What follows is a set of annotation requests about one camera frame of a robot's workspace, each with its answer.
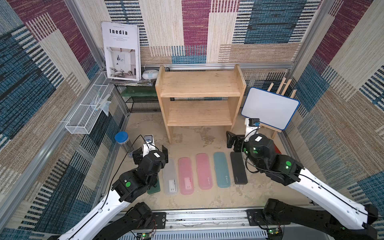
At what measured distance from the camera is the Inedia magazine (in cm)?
76

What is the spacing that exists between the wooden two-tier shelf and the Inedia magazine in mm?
173

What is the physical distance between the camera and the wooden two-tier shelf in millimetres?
710
